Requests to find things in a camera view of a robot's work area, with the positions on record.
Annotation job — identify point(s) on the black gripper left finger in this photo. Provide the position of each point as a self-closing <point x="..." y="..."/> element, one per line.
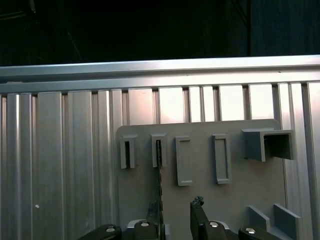
<point x="145" y="230"/>

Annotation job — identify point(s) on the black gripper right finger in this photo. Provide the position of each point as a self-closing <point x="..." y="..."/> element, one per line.
<point x="200" y="225"/>

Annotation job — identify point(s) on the grey parts rack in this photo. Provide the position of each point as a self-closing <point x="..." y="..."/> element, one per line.
<point x="200" y="200"/>

